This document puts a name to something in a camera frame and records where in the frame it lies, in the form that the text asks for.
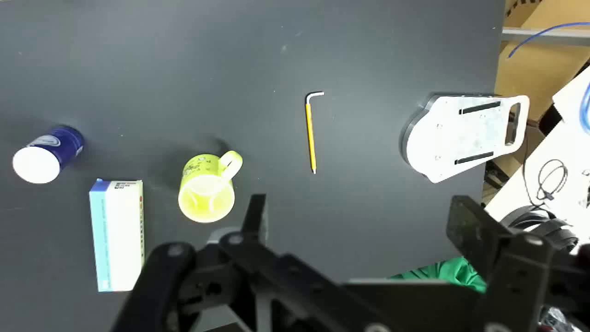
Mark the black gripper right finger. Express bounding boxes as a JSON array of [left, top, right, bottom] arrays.
[[444, 194, 590, 332]]

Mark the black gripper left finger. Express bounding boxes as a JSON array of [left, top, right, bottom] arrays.
[[112, 193, 346, 332]]

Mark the yellow pencil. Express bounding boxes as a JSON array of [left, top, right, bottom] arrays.
[[302, 91, 326, 176]]

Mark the yellow-green mug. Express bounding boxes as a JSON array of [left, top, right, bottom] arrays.
[[176, 150, 245, 226]]

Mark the green cloth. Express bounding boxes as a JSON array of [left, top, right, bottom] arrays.
[[392, 257, 488, 294]]

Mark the black round device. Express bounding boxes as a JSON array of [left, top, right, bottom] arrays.
[[499, 207, 580, 252]]

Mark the grey metal plate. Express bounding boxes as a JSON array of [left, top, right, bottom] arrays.
[[398, 93, 530, 185]]

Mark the white side table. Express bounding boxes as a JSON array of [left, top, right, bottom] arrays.
[[482, 63, 590, 255]]

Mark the white and blue carton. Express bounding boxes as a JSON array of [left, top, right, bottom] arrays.
[[86, 178, 145, 294]]

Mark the cardboard box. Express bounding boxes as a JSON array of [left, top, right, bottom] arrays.
[[493, 0, 590, 122]]

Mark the blue drink can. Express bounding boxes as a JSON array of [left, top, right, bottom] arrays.
[[10, 124, 86, 187]]

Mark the black cable loop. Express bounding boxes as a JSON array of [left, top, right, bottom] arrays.
[[534, 157, 569, 204]]

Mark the blue hose loop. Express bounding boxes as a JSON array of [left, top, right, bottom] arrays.
[[578, 82, 590, 135]]

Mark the thin blue cable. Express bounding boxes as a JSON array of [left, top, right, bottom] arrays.
[[506, 21, 590, 62]]

